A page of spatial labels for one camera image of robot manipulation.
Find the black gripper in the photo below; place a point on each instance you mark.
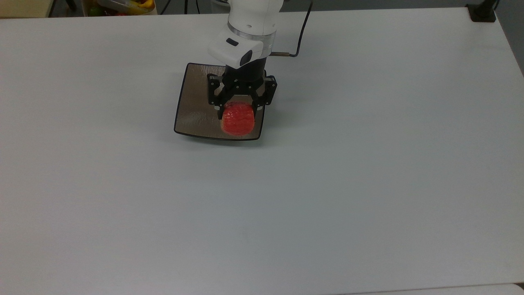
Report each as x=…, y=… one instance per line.
x=243, y=78

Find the red apple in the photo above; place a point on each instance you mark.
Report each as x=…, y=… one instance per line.
x=238, y=119

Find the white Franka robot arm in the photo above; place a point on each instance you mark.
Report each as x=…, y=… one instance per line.
x=251, y=28

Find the square brown ceramic plate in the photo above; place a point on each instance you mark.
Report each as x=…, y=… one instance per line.
x=196, y=110

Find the bin of colourful toy fruit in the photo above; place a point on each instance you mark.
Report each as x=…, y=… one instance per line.
x=123, y=6

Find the beige wooden furniture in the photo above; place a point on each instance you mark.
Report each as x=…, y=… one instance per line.
x=24, y=7

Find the black table clamp mount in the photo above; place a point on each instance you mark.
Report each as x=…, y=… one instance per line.
x=482, y=12

